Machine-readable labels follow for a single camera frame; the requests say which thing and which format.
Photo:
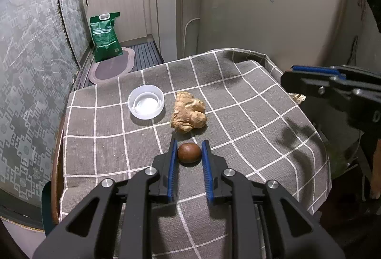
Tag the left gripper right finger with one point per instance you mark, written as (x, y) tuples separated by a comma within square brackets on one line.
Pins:
[(266, 218)]

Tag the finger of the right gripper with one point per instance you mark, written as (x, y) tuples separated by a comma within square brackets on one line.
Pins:
[(320, 73), (293, 83)]

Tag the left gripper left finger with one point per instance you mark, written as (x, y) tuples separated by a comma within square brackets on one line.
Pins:
[(115, 212)]

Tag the brown round nut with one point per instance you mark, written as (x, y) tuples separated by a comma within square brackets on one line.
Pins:
[(189, 153)]

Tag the ginger root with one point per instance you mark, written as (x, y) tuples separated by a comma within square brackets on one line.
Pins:
[(188, 114)]

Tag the teal plastic trash bin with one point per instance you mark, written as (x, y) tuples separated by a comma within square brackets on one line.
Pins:
[(46, 209)]

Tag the white kitchen cabinet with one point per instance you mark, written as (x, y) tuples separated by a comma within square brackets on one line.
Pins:
[(172, 24)]

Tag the person's right hand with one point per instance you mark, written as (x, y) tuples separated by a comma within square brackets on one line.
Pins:
[(376, 172)]

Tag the silver refrigerator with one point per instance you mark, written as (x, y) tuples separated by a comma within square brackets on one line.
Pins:
[(289, 32)]

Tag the grey checked tablecloth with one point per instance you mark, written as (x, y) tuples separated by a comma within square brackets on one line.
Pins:
[(251, 122)]

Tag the oval grey floor mat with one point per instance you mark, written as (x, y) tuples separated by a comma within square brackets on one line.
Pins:
[(108, 69)]

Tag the striped blue floor rug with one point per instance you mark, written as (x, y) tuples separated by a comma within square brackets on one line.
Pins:
[(146, 55)]

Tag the green rice bag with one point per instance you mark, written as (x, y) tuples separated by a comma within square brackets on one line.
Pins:
[(104, 38)]

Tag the frosted sliding glass door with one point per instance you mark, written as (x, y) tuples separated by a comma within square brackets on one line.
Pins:
[(42, 43)]

